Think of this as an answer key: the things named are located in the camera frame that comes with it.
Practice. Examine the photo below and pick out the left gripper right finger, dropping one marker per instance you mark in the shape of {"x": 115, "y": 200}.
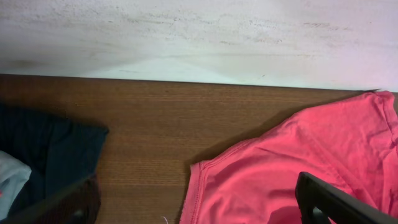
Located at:
{"x": 322, "y": 203}

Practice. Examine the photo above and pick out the folded grey shirt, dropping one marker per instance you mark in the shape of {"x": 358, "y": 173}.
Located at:
{"x": 14, "y": 175}

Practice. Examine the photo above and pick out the folded dark navy garment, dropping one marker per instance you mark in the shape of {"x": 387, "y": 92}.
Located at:
{"x": 59, "y": 151}

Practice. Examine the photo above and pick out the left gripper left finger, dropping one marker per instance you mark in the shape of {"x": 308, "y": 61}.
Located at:
{"x": 79, "y": 203}

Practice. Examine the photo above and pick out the orange-red t-shirt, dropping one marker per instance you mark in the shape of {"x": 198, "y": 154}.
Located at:
{"x": 351, "y": 144}

